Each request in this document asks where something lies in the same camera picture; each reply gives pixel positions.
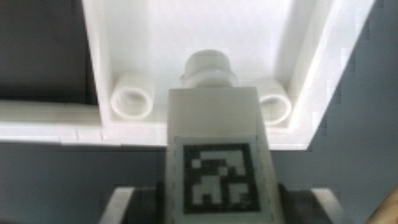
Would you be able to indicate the white table leg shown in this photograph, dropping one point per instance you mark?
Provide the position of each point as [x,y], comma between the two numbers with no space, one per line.
[220,185]

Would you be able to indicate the white obstacle fence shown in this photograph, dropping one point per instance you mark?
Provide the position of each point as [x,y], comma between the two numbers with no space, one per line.
[69,124]

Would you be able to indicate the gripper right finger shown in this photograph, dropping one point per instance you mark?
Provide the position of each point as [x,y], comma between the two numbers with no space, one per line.
[311,206]

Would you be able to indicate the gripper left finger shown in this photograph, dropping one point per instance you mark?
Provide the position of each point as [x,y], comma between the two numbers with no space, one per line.
[129,206]

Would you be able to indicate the white square table top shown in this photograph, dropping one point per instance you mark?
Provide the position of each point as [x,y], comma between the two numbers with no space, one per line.
[286,38]

